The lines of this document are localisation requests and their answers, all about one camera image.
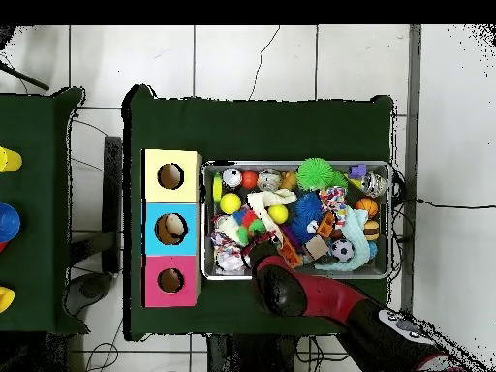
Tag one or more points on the orange plastic tray block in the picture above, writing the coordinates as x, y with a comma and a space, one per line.
291, 252

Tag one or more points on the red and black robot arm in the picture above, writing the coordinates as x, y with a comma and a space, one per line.
325, 298

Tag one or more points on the wooden box with three holes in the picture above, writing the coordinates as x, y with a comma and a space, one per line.
190, 213

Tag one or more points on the yellow ball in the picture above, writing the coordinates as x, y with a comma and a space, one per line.
230, 203

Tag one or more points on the cream waffle cloth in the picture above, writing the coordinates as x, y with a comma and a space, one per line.
267, 201

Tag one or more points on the red-orange ball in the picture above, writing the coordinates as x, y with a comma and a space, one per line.
249, 179

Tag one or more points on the crushed silver can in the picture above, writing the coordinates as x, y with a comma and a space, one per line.
232, 177

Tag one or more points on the blue furry googly-eyed toy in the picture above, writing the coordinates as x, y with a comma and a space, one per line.
306, 213

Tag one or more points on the green cloth table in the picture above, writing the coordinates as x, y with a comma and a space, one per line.
39, 194
256, 132

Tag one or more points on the large green spiky ball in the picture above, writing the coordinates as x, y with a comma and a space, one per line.
315, 173

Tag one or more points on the colourful polka-dot cloth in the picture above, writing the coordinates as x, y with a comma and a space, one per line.
335, 200

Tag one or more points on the small soccer ball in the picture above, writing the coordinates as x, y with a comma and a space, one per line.
342, 250

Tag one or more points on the mint green cloth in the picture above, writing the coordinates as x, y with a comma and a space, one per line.
355, 240

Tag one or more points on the small orange basketball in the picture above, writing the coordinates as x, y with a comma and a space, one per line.
366, 207

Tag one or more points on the black floor stand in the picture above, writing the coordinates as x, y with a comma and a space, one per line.
112, 194

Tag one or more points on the blue round cap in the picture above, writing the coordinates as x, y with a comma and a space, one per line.
8, 222

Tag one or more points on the black rod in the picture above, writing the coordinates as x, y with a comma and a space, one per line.
23, 77

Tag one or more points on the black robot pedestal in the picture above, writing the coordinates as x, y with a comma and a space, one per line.
232, 356

